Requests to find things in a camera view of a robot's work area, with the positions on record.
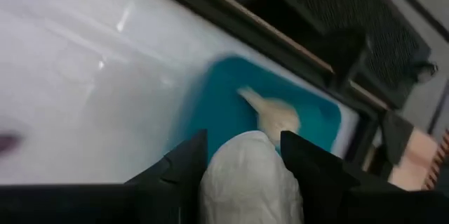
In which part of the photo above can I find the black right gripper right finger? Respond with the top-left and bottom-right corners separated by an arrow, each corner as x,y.
280,131 -> 449,224

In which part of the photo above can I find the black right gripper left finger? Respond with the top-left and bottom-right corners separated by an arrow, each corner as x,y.
0,129 -> 208,224

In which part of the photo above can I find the white garlic bulb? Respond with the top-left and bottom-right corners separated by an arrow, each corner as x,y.
197,130 -> 305,224

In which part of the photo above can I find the beige garlic bulb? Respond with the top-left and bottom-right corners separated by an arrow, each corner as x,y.
236,85 -> 302,146

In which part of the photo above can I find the small purple eggplant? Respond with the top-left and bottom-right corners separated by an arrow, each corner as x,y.
0,132 -> 22,155

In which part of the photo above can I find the wooden board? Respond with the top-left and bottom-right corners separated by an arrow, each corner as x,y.
387,127 -> 440,192

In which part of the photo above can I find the blue plastic basket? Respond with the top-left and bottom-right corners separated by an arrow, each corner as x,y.
178,54 -> 343,169

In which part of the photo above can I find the black perforated control box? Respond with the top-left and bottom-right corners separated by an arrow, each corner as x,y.
266,0 -> 438,110

